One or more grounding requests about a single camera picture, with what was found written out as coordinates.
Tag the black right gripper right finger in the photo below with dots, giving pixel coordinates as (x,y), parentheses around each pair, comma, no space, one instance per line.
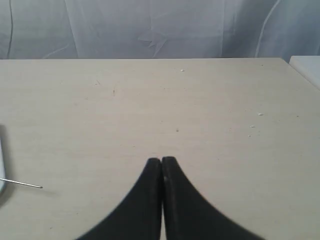
(189,216)

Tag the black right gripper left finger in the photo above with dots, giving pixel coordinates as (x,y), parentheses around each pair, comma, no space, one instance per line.
(139,215)

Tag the thin metal skewer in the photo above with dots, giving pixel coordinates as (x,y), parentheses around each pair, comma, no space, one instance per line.
(21,183)

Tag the white plastic tray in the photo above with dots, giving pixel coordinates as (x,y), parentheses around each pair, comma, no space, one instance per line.
(2,163)

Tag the grey fabric backdrop curtain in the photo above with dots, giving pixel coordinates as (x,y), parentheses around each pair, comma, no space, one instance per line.
(158,29)

